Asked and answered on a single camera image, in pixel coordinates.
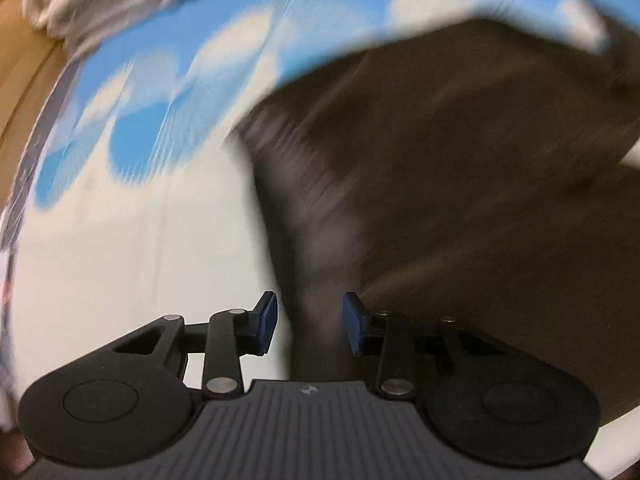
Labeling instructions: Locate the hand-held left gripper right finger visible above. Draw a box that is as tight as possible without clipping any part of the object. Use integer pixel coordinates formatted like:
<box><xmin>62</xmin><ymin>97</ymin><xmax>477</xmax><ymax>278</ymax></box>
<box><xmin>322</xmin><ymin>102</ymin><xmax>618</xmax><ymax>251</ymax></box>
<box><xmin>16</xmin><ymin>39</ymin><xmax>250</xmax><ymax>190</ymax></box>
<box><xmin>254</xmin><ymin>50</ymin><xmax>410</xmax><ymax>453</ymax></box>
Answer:
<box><xmin>342</xmin><ymin>291</ymin><xmax>507</xmax><ymax>401</ymax></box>

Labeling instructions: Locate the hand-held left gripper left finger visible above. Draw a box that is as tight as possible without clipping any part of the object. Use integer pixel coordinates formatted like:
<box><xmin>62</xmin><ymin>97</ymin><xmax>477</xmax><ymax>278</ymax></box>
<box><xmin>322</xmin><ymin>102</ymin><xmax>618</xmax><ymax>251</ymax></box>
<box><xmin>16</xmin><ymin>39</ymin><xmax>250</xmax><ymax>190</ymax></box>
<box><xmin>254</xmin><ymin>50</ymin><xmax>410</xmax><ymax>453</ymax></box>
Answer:
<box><xmin>112</xmin><ymin>291</ymin><xmax>279</xmax><ymax>401</ymax></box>

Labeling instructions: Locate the dark brown towel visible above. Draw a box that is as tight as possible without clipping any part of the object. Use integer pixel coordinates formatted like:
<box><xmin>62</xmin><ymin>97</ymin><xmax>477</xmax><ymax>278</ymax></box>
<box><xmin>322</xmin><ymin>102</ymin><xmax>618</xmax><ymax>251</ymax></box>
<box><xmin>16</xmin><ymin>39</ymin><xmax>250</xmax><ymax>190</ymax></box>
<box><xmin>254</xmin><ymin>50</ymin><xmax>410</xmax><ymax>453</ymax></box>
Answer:
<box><xmin>234</xmin><ymin>0</ymin><xmax>640</xmax><ymax>423</ymax></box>

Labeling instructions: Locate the blue white cloud-print bed sheet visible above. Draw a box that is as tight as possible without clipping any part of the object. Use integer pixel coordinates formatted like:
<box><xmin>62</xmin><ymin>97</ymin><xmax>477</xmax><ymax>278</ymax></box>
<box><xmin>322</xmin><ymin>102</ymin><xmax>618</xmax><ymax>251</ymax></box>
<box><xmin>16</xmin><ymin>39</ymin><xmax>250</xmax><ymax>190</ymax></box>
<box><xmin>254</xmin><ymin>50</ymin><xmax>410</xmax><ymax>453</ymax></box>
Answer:
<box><xmin>0</xmin><ymin>0</ymin><xmax>640</xmax><ymax>480</ymax></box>

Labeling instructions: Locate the wooden bed frame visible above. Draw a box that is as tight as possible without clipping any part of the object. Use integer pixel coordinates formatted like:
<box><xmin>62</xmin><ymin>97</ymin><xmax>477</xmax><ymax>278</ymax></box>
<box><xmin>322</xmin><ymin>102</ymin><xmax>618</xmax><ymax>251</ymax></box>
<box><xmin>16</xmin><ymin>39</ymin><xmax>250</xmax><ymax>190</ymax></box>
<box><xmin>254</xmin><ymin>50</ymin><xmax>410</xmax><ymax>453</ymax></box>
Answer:
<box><xmin>0</xmin><ymin>0</ymin><xmax>67</xmax><ymax>147</ymax></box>

